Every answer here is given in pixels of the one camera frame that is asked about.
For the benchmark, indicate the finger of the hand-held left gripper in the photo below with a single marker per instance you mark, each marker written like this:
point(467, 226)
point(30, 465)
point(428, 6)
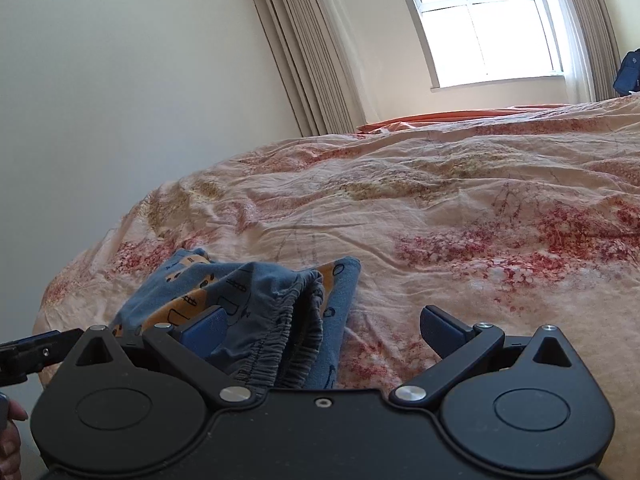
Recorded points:
point(40, 347)

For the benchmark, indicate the orange pillow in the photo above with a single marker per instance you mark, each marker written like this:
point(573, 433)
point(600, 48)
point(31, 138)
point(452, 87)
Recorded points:
point(425, 119)

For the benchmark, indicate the window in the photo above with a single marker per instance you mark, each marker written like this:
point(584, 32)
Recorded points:
point(480, 25)

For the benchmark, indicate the blue bag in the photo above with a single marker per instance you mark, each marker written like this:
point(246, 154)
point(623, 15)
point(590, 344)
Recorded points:
point(629, 72)

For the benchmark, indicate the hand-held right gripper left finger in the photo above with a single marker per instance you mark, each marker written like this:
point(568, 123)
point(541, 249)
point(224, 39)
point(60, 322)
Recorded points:
point(207, 332)

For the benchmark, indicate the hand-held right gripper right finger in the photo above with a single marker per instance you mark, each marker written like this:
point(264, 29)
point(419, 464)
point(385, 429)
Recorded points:
point(440, 327)

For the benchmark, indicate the blue printed pants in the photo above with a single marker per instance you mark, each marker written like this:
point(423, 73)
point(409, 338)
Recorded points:
point(260, 285)

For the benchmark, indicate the beige curtain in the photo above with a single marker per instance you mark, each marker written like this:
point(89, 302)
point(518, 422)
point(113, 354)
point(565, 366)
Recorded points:
point(310, 50)
point(590, 35)

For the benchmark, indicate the pink floral blanket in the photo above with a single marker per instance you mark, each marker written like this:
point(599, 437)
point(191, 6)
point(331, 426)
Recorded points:
point(400, 200)

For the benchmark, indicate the person's left hand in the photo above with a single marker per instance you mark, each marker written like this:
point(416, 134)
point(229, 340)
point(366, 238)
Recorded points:
point(12, 452)

